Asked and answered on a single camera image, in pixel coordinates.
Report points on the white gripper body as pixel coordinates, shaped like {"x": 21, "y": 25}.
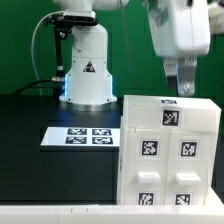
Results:
{"x": 179, "y": 28}

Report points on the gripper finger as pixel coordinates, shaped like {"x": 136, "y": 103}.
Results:
{"x": 186, "y": 71}
{"x": 170, "y": 71}

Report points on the white cabinet door block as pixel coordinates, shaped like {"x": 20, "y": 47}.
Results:
{"x": 157, "y": 112}

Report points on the white cabinet body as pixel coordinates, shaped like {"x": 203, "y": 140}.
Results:
{"x": 122, "y": 157}

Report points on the white cabinet door panel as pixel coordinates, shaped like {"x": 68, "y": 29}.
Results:
{"x": 145, "y": 167}
{"x": 188, "y": 168}

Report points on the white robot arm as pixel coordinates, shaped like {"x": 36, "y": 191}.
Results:
{"x": 88, "y": 84}

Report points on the white marker sheet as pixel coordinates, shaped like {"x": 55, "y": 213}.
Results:
{"x": 81, "y": 136}

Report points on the white L-shaped workspace border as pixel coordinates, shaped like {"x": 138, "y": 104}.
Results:
{"x": 210, "y": 213}

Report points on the black camera on stand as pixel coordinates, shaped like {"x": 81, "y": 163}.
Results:
{"x": 60, "y": 43}

